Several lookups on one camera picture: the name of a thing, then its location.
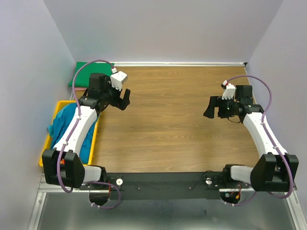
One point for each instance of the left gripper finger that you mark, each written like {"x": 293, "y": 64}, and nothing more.
{"x": 126, "y": 97}
{"x": 122, "y": 106}

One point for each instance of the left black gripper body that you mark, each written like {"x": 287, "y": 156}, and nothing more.
{"x": 113, "y": 94}

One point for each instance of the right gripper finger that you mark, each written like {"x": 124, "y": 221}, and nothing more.
{"x": 210, "y": 111}
{"x": 214, "y": 101}

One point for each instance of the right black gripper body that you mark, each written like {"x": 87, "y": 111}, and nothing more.
{"x": 226, "y": 108}

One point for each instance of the blue t shirt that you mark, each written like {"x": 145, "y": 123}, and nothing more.
{"x": 63, "y": 115}

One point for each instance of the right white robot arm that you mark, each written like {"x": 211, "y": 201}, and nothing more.
{"x": 275, "y": 170}

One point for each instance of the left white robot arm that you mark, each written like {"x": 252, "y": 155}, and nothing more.
{"x": 62, "y": 164}

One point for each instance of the folded green t shirt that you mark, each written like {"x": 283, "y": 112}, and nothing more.
{"x": 82, "y": 80}

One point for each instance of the folded pink t shirt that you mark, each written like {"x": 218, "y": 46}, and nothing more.
{"x": 79, "y": 89}

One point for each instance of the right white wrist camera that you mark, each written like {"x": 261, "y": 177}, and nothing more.
{"x": 229, "y": 91}

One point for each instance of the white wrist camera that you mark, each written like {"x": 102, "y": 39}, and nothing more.
{"x": 229, "y": 91}
{"x": 118, "y": 79}

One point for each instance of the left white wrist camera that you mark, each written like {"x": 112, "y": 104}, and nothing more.
{"x": 118, "y": 79}

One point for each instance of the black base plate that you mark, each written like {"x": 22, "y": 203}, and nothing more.
{"x": 165, "y": 186}

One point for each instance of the aluminium frame rail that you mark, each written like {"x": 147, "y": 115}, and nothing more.
{"x": 49, "y": 199}

